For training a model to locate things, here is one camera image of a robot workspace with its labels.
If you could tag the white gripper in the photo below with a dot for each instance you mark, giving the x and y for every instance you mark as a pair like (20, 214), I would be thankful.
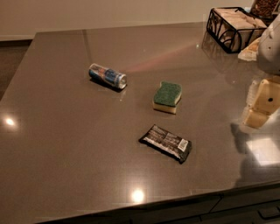
(270, 51)

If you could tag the red bull can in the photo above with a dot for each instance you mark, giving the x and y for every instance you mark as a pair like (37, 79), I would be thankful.
(108, 76)

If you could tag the jar of nuts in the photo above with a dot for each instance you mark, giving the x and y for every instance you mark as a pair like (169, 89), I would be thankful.
(264, 8)

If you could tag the green and yellow sponge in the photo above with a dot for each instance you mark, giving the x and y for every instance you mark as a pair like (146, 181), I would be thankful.
(167, 97)

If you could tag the black snack bar wrapper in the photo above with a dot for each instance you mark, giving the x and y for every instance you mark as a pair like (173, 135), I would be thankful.
(167, 142)

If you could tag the black wire basket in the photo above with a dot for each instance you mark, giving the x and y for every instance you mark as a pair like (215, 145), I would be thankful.
(233, 28)

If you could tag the drawer handle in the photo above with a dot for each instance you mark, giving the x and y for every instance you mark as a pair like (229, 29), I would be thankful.
(269, 213)

